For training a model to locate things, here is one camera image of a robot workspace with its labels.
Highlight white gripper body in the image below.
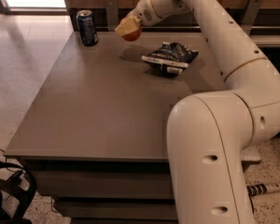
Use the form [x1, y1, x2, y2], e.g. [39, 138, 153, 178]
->
[132, 0, 161, 26]

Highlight red apple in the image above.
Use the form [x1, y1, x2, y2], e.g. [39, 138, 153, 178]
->
[121, 18, 142, 42]

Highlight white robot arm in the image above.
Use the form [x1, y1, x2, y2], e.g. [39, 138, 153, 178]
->
[116, 0, 280, 224]

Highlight blue pepsi can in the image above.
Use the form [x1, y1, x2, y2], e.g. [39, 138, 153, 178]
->
[77, 9, 98, 47]

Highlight blue chip bag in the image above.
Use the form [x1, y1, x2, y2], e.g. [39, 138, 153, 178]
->
[141, 42, 199, 76]

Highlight grey drawer cabinet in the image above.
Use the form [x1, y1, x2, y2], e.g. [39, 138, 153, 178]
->
[7, 33, 225, 224]

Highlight black chair base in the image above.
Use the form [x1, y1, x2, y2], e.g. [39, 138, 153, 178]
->
[0, 161, 37, 224]

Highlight white power strip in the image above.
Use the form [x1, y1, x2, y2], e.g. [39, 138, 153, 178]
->
[246, 183, 280, 196]

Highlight left metal bracket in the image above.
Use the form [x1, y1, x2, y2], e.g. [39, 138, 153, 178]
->
[105, 0, 119, 32]

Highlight metal bracket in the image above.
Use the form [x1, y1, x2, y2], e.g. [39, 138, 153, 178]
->
[240, 0, 263, 35]
[105, 0, 119, 32]

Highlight right metal bracket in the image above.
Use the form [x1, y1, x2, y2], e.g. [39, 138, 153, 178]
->
[240, 0, 263, 35]

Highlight black power cable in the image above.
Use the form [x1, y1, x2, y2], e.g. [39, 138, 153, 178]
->
[247, 194, 256, 215]

